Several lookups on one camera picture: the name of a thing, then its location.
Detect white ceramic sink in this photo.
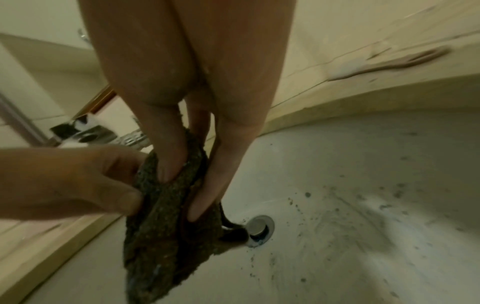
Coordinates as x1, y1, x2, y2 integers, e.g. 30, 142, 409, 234
20, 111, 480, 304

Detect wood-framed mirror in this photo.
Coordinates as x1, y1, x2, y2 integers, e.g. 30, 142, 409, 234
0, 28, 118, 146

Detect person's right hand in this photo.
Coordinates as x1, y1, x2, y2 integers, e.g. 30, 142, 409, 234
76, 0, 297, 224

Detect chrome square faucet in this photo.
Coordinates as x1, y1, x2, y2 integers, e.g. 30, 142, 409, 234
49, 114, 151, 149

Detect chrome sink drain plug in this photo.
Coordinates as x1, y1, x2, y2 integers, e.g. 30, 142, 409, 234
221, 215, 276, 247

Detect person's left hand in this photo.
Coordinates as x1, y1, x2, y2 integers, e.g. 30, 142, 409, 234
0, 145, 151, 222

